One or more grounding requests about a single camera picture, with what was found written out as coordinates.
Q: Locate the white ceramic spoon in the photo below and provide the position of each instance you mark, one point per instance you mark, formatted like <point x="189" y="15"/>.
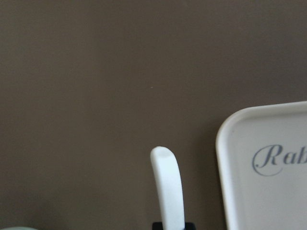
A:
<point x="169" y="188"/>

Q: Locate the cream rabbit tray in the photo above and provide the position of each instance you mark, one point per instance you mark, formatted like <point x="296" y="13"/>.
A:
<point x="262" y="161"/>

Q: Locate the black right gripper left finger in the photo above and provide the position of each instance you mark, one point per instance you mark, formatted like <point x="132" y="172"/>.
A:
<point x="157" y="226"/>

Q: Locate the light green ceramic bowl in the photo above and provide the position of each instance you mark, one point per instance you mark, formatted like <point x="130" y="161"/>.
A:
<point x="18" y="228"/>

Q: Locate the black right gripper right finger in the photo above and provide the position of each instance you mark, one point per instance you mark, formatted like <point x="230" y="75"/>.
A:
<point x="189" y="226"/>

